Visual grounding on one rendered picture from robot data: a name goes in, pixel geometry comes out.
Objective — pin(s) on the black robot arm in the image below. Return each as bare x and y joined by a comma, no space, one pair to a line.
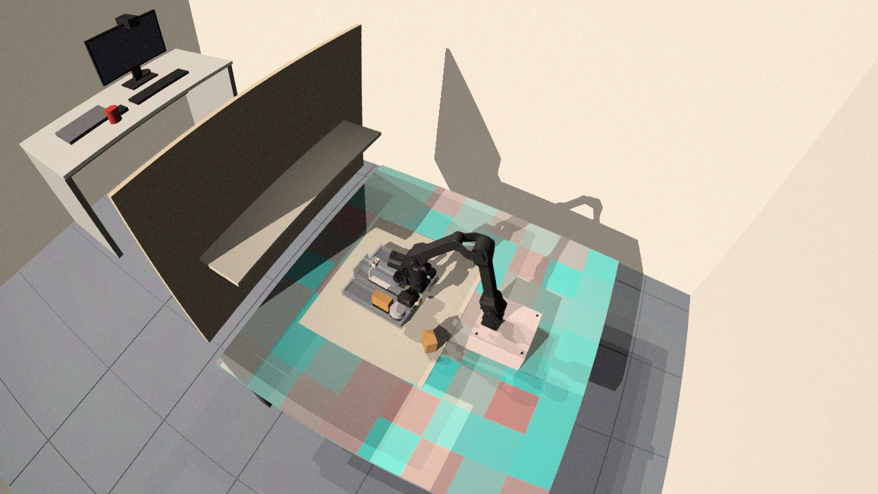
415,264

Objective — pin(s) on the grey cylinder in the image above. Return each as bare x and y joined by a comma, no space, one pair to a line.
397,311

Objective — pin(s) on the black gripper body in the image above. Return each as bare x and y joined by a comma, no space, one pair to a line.
409,298

